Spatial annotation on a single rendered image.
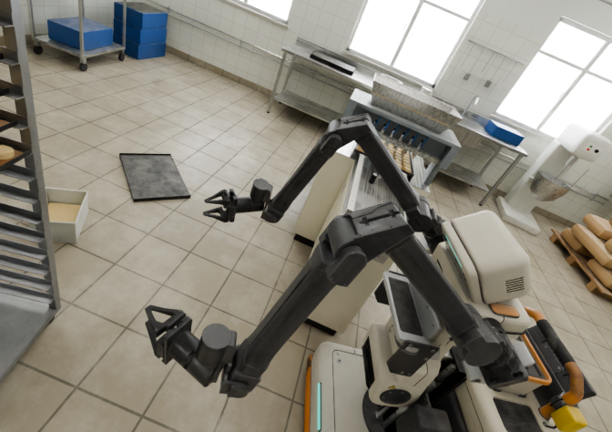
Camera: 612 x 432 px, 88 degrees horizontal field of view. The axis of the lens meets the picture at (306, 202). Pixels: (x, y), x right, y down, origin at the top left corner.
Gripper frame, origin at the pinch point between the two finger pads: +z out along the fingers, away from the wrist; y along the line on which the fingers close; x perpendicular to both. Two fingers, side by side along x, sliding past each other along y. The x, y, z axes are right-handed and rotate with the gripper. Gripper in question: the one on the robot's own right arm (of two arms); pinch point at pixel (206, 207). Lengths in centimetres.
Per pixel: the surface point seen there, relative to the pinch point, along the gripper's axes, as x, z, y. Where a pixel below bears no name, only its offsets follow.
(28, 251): 31, 55, 39
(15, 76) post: 26, 46, -28
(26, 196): 28, 50, 13
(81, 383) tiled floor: 2, 43, 91
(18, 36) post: 26, 44, -38
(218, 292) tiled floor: 35, -24, 94
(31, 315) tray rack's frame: 28, 59, 74
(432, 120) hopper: 37, -139, -23
